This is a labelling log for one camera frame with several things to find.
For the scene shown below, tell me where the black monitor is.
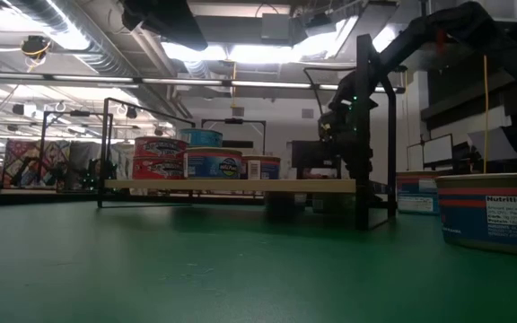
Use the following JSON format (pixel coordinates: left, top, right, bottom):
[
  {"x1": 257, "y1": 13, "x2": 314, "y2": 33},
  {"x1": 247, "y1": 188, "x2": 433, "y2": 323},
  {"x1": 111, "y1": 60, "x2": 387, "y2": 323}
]
[{"x1": 290, "y1": 136, "x2": 343, "y2": 171}]

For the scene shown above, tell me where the bright ceiling light panel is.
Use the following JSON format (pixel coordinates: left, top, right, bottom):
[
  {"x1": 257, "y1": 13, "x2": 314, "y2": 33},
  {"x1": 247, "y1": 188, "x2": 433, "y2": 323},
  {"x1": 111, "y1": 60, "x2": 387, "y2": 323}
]
[{"x1": 163, "y1": 39, "x2": 345, "y2": 65}]

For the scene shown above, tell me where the white screen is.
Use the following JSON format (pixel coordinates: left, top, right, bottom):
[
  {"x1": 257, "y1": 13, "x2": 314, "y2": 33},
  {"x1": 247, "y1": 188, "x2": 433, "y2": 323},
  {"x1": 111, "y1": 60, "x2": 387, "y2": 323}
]
[{"x1": 421, "y1": 133, "x2": 455, "y2": 166}]

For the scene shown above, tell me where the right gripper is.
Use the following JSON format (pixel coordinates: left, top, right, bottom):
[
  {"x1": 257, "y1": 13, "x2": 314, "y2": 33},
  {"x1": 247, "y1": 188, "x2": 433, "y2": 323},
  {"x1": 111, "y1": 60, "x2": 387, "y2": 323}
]
[{"x1": 319, "y1": 71, "x2": 380, "y2": 180}]

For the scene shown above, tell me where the teal tuna can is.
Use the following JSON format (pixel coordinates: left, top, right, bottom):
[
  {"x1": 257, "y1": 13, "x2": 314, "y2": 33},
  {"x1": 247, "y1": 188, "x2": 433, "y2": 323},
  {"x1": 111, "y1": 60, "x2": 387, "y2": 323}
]
[{"x1": 179, "y1": 128, "x2": 223, "y2": 149}]

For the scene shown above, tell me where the long ceiling tube light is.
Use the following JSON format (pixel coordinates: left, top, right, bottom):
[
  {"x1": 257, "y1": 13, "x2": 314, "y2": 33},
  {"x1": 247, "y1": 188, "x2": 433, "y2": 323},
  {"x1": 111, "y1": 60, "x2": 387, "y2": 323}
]
[{"x1": 0, "y1": 71, "x2": 403, "y2": 93}]

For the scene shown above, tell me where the white ceiling duct box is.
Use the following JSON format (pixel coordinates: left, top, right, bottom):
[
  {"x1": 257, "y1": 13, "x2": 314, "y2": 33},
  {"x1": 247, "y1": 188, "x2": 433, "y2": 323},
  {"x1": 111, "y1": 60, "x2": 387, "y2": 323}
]
[{"x1": 486, "y1": 0, "x2": 517, "y2": 23}]

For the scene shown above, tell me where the colourful patterned panel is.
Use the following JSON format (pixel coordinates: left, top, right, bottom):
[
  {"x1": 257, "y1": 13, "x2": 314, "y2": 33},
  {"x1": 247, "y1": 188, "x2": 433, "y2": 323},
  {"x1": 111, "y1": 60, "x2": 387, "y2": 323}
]
[{"x1": 2, "y1": 139, "x2": 72, "y2": 188}]

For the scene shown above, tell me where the black yellow cable reel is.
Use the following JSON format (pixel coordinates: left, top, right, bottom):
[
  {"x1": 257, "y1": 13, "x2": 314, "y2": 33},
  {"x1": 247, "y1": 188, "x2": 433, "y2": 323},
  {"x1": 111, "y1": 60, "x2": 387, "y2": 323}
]
[{"x1": 19, "y1": 34, "x2": 52, "y2": 62}]

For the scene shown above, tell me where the black table frame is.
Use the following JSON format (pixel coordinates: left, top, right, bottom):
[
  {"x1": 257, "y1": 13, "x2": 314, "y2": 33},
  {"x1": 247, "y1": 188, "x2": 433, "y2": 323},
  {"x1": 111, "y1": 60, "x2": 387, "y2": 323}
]
[{"x1": 0, "y1": 190, "x2": 267, "y2": 207}]

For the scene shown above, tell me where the black gantry frame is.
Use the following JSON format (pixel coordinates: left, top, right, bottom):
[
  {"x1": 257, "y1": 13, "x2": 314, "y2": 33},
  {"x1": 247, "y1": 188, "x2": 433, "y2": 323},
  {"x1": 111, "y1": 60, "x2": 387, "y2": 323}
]
[
  {"x1": 201, "y1": 118, "x2": 267, "y2": 154},
  {"x1": 38, "y1": 109, "x2": 115, "y2": 189}
]

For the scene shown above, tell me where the grey ceiling box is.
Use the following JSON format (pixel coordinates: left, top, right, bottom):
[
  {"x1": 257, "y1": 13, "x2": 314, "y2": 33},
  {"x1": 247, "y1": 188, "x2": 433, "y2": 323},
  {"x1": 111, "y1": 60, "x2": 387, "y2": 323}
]
[{"x1": 260, "y1": 12, "x2": 296, "y2": 46}]

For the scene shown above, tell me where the wooden shelf black wire frame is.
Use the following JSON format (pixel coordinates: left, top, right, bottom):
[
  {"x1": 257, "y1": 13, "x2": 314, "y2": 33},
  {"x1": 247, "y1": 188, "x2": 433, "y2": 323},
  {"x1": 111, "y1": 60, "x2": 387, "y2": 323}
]
[{"x1": 96, "y1": 33, "x2": 399, "y2": 232}]

